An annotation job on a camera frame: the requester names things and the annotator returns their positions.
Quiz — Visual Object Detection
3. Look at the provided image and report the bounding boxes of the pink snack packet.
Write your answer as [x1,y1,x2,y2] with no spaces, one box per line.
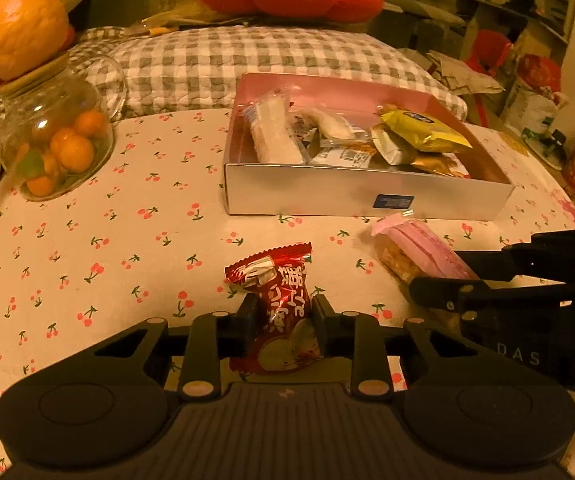
[370,211,481,293]

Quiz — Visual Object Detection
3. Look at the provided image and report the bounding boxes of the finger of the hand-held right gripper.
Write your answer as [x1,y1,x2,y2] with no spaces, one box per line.
[455,230,575,281]
[410,275,491,318]

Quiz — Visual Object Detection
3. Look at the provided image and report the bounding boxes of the white bag with red top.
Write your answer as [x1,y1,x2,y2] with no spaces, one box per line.
[505,54,571,138]

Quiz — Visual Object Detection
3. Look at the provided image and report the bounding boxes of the shiny gold packet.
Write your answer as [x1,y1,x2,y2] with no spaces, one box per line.
[377,105,473,155]

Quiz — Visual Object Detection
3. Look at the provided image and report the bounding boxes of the yellow plastic wrapper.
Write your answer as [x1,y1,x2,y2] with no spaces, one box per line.
[122,2,248,38]

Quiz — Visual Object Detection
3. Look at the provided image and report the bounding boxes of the pink cardboard box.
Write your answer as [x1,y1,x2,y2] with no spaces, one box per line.
[222,72,515,222]

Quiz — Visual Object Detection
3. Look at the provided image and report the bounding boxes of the red snack packet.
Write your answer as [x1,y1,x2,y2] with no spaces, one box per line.
[224,241,324,373]

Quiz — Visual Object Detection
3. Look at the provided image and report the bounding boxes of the cluster of small oranges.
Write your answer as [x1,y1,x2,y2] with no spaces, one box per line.
[15,110,108,197]

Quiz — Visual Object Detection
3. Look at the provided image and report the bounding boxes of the wooden jar lid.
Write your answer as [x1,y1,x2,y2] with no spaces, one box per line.
[0,52,71,96]

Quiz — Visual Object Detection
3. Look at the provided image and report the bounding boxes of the round glass jar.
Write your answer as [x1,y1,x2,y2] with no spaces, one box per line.
[0,55,128,203]

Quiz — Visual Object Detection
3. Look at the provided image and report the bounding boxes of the white office chair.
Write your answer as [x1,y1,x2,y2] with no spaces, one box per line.
[372,0,468,31]

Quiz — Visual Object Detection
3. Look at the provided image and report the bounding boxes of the grey checkered pillow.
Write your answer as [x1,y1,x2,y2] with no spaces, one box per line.
[68,25,468,122]

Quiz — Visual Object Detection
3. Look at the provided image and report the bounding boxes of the red plastic chair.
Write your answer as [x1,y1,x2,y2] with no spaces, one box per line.
[465,29,515,73]

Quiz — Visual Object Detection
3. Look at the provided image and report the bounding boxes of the wooden shelf unit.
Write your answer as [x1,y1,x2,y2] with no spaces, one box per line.
[467,0,575,61]

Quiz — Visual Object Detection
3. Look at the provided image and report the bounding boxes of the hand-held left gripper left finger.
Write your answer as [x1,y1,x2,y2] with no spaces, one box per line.
[95,294,259,401]

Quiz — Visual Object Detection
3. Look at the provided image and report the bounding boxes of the crumpled brown paper bag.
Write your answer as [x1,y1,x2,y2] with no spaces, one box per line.
[425,50,505,97]

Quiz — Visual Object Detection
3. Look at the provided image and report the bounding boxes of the large orange citrus fruit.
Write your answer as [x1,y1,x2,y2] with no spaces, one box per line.
[0,0,71,82]

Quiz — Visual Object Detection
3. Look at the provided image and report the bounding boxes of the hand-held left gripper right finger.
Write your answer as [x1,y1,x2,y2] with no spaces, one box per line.
[312,294,468,401]

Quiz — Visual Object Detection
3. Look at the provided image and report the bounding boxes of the white translucent snack packet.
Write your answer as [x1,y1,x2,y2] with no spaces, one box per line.
[242,89,304,165]
[295,107,363,141]

